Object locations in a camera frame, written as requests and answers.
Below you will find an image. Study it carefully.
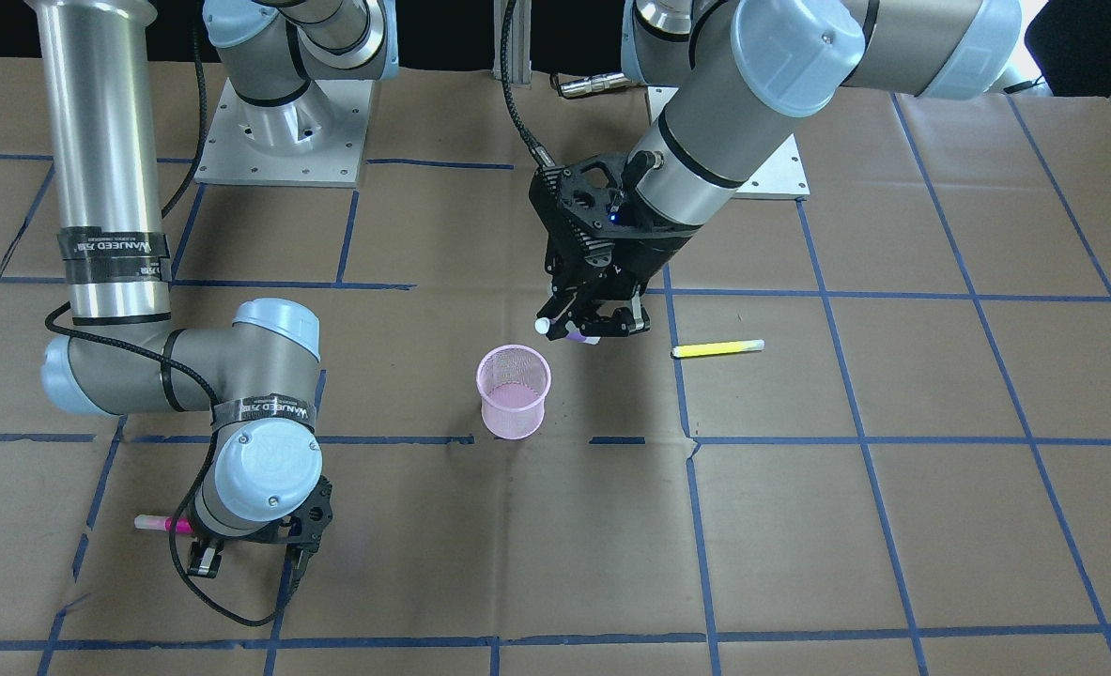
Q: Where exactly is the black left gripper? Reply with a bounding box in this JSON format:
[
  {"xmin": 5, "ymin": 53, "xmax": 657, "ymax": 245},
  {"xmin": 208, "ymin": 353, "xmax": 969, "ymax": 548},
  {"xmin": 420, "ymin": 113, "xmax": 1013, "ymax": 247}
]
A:
[{"xmin": 529, "ymin": 151, "xmax": 698, "ymax": 338}]

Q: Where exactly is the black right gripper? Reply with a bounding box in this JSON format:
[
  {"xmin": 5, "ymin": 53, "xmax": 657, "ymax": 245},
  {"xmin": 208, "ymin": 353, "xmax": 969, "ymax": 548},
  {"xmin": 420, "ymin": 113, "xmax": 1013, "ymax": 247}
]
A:
[{"xmin": 186, "ymin": 475, "xmax": 333, "ymax": 594}]

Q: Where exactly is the purple pen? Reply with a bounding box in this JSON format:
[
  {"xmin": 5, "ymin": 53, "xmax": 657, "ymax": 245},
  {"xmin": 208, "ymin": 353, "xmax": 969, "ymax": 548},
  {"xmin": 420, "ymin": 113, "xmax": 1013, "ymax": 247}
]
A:
[{"xmin": 533, "ymin": 316, "xmax": 602, "ymax": 346}]

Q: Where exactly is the pink pen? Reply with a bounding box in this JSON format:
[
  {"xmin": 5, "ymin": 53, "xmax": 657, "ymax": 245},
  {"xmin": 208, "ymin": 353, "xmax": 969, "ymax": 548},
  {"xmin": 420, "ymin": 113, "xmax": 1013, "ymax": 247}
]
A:
[{"xmin": 133, "ymin": 515, "xmax": 194, "ymax": 535}]

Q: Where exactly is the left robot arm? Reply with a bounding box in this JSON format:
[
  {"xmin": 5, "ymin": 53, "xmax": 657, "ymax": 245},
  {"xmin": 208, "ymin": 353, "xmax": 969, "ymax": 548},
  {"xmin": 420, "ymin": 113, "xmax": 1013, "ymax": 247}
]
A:
[{"xmin": 524, "ymin": 1, "xmax": 1022, "ymax": 341}]

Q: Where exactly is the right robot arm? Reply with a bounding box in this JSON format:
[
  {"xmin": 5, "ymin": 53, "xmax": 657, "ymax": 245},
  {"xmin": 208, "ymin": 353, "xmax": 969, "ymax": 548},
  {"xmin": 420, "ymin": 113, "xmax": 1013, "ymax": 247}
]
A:
[{"xmin": 32, "ymin": 1, "xmax": 332, "ymax": 586}]

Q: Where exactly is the pink mesh cup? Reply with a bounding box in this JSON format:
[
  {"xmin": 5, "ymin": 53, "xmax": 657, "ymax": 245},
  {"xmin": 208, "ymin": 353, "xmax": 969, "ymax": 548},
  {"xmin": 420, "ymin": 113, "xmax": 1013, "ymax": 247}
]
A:
[{"xmin": 476, "ymin": 344, "xmax": 551, "ymax": 439}]

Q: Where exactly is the yellow pen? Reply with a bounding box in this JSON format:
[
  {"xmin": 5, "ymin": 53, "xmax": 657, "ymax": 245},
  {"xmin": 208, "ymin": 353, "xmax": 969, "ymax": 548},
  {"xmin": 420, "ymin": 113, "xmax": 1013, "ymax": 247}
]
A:
[{"xmin": 671, "ymin": 339, "xmax": 765, "ymax": 360}]

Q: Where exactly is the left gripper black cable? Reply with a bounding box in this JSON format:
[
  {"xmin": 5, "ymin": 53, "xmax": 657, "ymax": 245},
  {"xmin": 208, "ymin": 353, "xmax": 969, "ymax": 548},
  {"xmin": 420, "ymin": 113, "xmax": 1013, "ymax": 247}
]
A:
[{"xmin": 501, "ymin": 0, "xmax": 558, "ymax": 172}]

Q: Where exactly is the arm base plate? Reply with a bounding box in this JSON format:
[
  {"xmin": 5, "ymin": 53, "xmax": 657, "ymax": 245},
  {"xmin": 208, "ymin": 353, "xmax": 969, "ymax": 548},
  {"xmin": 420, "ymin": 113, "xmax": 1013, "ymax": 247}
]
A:
[
  {"xmin": 645, "ymin": 89, "xmax": 811, "ymax": 200},
  {"xmin": 194, "ymin": 80, "xmax": 376, "ymax": 189}
]

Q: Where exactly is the aluminium frame post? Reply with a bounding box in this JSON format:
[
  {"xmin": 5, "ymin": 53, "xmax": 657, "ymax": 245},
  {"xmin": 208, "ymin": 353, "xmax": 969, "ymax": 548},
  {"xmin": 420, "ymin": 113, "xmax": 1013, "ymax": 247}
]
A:
[{"xmin": 491, "ymin": 1, "xmax": 533, "ymax": 88}]

